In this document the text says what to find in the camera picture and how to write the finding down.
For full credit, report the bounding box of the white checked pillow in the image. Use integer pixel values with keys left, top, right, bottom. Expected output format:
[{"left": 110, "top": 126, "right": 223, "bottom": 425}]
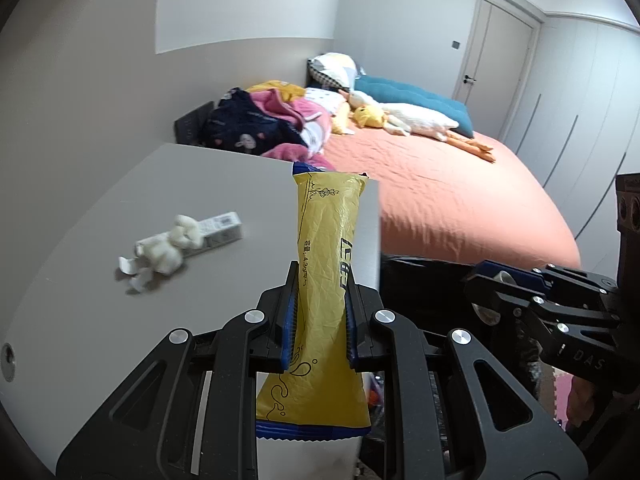
[{"left": 306, "top": 52, "right": 360, "bottom": 90}]

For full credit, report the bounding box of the person's right hand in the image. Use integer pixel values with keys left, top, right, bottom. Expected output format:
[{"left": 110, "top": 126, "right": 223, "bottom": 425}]
[{"left": 567, "top": 377, "right": 597, "bottom": 427}]

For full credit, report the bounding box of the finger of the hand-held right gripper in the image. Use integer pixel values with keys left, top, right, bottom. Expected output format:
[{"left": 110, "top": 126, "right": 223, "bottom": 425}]
[
  {"left": 461, "top": 272, "right": 623, "bottom": 333},
  {"left": 475, "top": 260, "right": 621, "bottom": 293}
]

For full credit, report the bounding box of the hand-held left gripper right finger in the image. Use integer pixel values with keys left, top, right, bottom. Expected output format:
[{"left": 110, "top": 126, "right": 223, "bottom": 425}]
[{"left": 342, "top": 280, "right": 586, "bottom": 480}]

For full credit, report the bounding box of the crumpled white tissue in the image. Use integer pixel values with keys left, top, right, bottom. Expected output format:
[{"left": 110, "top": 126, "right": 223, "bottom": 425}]
[{"left": 135, "top": 214, "right": 203, "bottom": 275}]

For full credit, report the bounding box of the yellow duck plush toy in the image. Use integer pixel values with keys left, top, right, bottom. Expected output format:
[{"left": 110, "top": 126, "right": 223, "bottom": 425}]
[{"left": 352, "top": 105, "right": 390, "bottom": 129}]

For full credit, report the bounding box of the yellow garment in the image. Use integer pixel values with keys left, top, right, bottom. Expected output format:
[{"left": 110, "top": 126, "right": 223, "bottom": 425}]
[{"left": 246, "top": 80, "right": 307, "bottom": 105}]

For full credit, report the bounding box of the pink foam floor mat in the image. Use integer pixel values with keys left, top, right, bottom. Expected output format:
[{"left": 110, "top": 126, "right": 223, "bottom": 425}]
[{"left": 551, "top": 366, "right": 572, "bottom": 420}]

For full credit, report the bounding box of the yellow snack packet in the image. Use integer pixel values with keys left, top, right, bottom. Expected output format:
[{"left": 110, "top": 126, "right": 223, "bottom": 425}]
[{"left": 255, "top": 161, "right": 372, "bottom": 442}]

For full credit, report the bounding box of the round desk cable grommet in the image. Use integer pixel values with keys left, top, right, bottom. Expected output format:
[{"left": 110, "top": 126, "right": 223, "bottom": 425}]
[{"left": 1, "top": 342, "right": 16, "bottom": 383}]

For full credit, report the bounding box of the long teal cushion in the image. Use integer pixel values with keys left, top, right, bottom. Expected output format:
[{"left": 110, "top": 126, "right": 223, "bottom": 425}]
[{"left": 355, "top": 76, "right": 474, "bottom": 139}]

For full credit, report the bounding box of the small white carton box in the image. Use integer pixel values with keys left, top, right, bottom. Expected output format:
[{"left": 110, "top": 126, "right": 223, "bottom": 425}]
[{"left": 199, "top": 211, "right": 244, "bottom": 250}]

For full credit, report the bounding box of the white goose plush toy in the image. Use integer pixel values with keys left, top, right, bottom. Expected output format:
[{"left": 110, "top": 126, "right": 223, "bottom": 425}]
[{"left": 340, "top": 89, "right": 497, "bottom": 163}]

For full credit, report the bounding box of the torn white wrapper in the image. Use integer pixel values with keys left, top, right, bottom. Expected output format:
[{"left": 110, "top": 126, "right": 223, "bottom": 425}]
[{"left": 118, "top": 255, "right": 153, "bottom": 294}]

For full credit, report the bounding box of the bed with orange sheet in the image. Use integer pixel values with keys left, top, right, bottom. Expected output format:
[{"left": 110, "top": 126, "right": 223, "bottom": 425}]
[{"left": 320, "top": 127, "right": 582, "bottom": 272}]

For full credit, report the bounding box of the white wardrobe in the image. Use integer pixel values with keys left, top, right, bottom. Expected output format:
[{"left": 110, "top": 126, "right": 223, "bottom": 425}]
[{"left": 500, "top": 12, "right": 640, "bottom": 281}]

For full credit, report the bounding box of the black wall outlet panel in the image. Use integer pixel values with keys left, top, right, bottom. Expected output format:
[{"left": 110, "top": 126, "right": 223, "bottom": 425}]
[{"left": 174, "top": 101, "right": 216, "bottom": 148}]

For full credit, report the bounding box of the pink blanket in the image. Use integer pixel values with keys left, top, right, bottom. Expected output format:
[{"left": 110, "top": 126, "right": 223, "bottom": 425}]
[{"left": 250, "top": 89, "right": 337, "bottom": 172}]

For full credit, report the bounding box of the white printed cloth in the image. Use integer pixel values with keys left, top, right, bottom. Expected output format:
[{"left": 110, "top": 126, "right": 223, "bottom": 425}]
[{"left": 299, "top": 87, "right": 348, "bottom": 153}]

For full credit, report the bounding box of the small white round object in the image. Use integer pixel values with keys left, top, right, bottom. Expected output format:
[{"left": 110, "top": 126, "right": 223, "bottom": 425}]
[{"left": 475, "top": 269, "right": 517, "bottom": 324}]

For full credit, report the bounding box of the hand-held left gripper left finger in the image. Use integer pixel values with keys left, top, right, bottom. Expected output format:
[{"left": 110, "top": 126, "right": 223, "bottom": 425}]
[{"left": 56, "top": 260, "right": 301, "bottom": 480}]

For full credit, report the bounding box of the white door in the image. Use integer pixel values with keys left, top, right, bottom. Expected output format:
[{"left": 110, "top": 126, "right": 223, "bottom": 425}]
[{"left": 452, "top": 0, "right": 544, "bottom": 107}]

